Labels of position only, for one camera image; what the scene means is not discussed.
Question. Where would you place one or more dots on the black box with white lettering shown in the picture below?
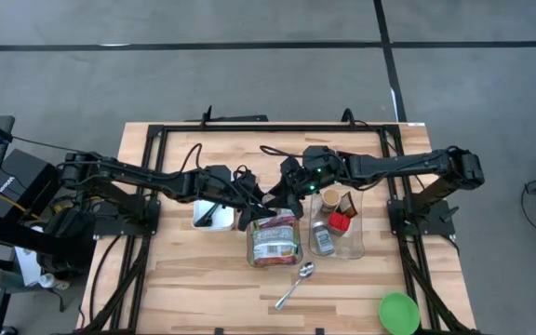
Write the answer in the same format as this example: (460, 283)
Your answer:
(21, 179)

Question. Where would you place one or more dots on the lime chili ramen packet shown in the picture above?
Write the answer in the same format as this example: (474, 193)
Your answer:
(275, 244)

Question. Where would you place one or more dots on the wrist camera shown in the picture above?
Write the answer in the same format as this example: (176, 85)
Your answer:
(248, 176)
(321, 160)

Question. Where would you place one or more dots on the white paper sheet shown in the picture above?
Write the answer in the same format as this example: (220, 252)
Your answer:
(28, 265)

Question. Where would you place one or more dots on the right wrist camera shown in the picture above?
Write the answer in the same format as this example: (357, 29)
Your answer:
(321, 160)

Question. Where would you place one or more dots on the clear plastic bin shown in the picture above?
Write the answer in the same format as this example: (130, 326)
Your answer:
(249, 251)
(352, 246)

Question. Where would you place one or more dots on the white rectangular tray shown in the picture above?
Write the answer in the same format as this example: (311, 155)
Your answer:
(226, 223)

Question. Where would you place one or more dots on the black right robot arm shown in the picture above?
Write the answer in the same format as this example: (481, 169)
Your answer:
(403, 165)

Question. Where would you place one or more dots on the tan lid spice jar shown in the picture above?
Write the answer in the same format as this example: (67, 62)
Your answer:
(330, 199)

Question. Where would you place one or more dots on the dark metal spoon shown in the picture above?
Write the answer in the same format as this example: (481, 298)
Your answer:
(210, 215)

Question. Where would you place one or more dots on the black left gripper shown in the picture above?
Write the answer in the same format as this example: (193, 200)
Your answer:
(245, 200)

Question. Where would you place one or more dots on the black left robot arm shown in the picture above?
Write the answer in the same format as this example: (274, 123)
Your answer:
(133, 174)

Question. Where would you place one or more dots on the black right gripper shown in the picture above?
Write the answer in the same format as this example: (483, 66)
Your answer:
(300, 179)

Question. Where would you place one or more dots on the white lid spice jar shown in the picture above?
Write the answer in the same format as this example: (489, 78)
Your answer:
(323, 238)

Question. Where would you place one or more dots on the green plastic bowl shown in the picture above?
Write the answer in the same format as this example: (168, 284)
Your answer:
(400, 314)

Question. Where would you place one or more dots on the silver metal spoon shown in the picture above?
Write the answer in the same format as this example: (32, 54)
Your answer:
(307, 270)

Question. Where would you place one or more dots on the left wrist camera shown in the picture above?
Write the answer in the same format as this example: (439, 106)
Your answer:
(248, 176)

